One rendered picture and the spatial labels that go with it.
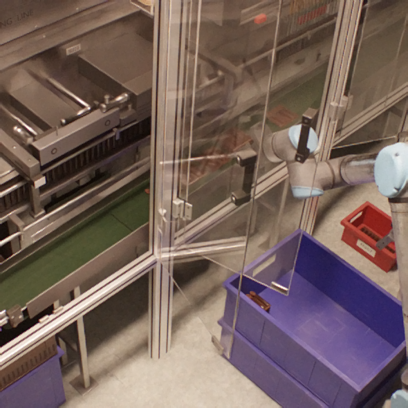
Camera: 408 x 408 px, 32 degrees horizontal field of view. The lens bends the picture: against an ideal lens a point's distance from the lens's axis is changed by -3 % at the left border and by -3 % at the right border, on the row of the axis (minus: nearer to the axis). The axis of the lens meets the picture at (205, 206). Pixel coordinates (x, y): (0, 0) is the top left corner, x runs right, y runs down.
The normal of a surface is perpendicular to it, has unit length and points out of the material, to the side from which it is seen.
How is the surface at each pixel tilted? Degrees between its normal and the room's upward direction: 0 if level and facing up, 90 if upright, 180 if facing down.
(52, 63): 90
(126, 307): 0
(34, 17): 90
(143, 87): 0
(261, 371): 90
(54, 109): 0
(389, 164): 84
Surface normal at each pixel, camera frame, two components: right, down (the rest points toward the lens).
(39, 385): 0.71, 0.52
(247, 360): -0.72, 0.45
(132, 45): 0.07, -0.72
